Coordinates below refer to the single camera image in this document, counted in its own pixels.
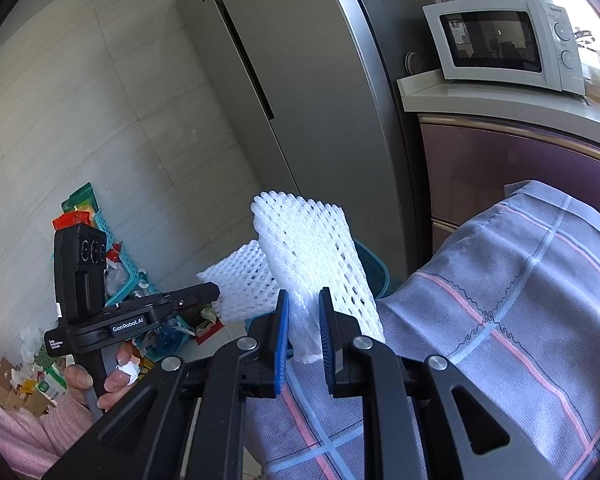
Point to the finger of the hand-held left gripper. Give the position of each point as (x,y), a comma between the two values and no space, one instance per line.
(190,297)

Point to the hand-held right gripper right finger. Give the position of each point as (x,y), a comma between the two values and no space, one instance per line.
(326,340)

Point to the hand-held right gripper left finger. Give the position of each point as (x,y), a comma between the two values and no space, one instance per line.
(281,340)

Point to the small white foam net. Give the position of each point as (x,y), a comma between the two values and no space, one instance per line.
(240,285)

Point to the large white foam net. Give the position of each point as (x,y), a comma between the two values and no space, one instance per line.
(310,260)

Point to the teal trash bin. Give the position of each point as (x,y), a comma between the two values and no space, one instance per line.
(377,270)

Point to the person's left forearm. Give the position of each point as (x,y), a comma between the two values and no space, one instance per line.
(30,435)

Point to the person's left hand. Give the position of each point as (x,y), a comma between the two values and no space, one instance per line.
(120,380)

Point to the teal plastic basket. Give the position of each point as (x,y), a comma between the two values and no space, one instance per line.
(130,270)

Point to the pile of cartons and packets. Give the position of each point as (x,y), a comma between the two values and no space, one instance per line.
(25,380)

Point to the plaid grey-blue tablecloth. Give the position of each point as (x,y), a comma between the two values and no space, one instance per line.
(505,335)

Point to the purple kitchen cabinet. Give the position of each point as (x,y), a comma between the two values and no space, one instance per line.
(480,170)

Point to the grey refrigerator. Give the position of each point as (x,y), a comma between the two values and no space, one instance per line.
(305,85)

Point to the kitchen counter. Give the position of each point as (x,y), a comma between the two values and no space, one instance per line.
(505,97)

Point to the white microwave oven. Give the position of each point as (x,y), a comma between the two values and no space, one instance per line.
(500,40)

